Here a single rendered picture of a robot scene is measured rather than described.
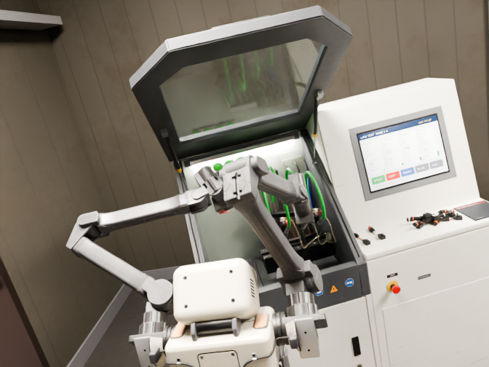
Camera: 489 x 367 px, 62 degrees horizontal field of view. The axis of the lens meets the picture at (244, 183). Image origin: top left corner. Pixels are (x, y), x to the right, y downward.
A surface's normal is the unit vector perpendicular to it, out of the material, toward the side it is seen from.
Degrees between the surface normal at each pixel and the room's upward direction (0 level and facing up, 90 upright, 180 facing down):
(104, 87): 90
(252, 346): 82
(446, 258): 90
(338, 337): 90
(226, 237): 90
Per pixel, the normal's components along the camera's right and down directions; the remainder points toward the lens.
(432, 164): 0.11, 0.04
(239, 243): 0.16, 0.27
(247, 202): -0.12, 0.61
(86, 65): -0.11, 0.33
